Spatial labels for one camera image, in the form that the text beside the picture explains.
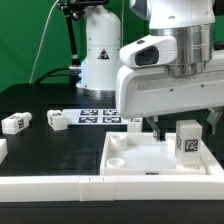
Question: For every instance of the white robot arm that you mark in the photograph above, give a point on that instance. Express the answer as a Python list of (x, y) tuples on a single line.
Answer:
[(178, 67)]

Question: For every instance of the white marker sheet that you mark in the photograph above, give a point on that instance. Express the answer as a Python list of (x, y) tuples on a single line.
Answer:
[(93, 117)]

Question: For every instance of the white square tabletop part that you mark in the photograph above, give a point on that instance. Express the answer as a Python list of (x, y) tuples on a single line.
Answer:
[(140, 154)]

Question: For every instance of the black camera stand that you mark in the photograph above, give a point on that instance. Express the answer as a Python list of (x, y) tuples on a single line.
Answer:
[(73, 10)]

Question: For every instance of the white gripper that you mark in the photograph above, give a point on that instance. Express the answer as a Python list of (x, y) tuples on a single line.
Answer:
[(144, 87)]

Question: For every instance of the white U-shaped obstacle fence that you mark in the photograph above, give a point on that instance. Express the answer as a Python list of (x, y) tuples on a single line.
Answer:
[(117, 187)]

